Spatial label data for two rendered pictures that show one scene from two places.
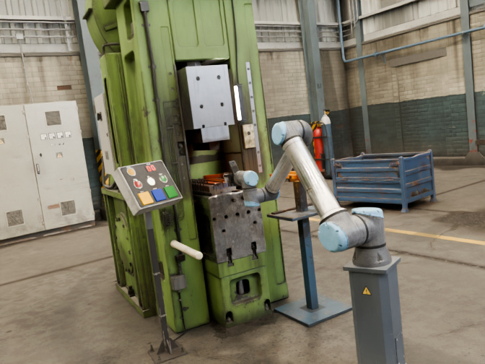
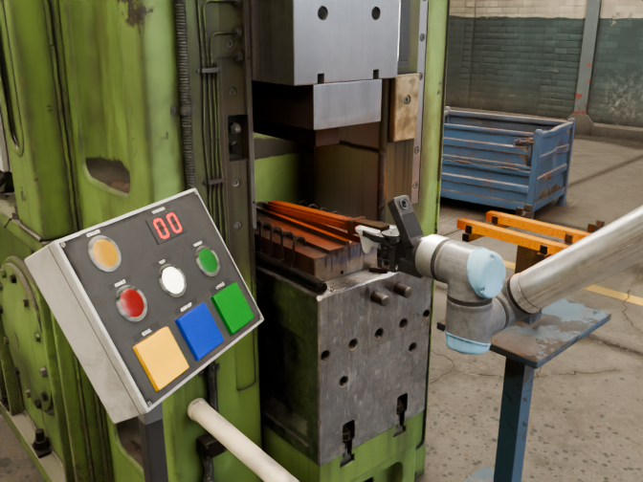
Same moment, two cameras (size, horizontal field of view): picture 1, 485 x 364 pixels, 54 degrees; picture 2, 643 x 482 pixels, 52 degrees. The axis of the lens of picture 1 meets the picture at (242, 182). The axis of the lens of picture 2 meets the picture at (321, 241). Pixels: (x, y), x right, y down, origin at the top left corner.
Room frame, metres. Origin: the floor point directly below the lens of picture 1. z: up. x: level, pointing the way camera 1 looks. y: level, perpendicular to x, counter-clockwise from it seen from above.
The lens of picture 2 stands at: (1.76, 0.52, 1.50)
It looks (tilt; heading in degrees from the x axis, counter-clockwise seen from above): 19 degrees down; 347
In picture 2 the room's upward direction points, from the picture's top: straight up
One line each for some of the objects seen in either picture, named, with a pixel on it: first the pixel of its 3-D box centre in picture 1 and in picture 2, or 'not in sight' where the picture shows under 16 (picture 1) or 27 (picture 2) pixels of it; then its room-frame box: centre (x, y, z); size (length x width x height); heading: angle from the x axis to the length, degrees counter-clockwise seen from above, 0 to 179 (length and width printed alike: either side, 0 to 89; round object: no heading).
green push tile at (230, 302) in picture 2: (170, 192); (231, 308); (2.84, 0.44, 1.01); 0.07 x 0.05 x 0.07; 142
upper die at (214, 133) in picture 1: (203, 135); (290, 95); (3.36, 0.23, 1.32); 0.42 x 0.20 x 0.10; 27
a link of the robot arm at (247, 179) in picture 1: (247, 178); (469, 269); (2.88, -0.04, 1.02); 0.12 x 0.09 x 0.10; 27
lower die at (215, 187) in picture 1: (209, 185); (293, 236); (3.36, 0.23, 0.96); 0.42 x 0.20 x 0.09; 27
